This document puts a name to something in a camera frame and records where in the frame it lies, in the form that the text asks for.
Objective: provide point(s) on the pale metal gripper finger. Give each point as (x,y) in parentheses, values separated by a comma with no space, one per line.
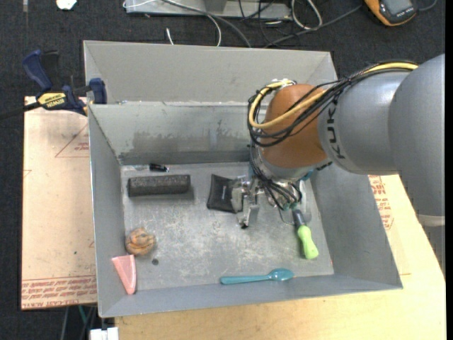
(242,216)
(254,214)

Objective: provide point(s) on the black flat pouch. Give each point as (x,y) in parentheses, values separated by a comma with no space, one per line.
(218,195)

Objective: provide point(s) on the grey metal bin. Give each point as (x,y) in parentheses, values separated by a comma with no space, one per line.
(198,239)

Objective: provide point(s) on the teal plastic spoon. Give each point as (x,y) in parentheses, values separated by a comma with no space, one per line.
(262,277)

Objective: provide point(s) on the dark green flat block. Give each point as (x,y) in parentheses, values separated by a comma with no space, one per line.
(159,185)

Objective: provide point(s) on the small black cylinder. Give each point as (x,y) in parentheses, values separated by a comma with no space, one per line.
(158,167)

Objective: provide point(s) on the orange toy pastry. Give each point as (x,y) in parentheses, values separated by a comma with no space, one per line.
(140,241)

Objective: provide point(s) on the pink wedge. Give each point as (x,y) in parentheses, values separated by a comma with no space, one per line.
(126,273)

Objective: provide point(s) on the brown cardboard board red print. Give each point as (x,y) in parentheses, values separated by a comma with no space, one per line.
(56,204)

